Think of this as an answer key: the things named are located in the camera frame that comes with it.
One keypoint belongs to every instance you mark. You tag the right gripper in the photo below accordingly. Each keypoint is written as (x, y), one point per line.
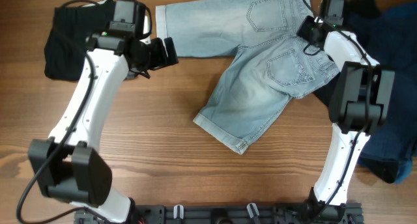
(301, 32)

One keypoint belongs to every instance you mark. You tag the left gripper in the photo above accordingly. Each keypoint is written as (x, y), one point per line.
(158, 59)

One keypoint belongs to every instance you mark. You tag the light blue denim shorts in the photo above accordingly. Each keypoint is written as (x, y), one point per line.
(271, 64)

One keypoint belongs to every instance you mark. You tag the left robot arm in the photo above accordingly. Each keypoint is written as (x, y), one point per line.
(67, 165)

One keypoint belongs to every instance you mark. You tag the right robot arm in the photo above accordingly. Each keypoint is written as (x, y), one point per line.
(358, 106)

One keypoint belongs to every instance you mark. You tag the black garment under pile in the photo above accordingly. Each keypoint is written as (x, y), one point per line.
(385, 169)

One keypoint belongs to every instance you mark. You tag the folded black shorts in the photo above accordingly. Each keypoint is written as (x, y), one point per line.
(81, 25)

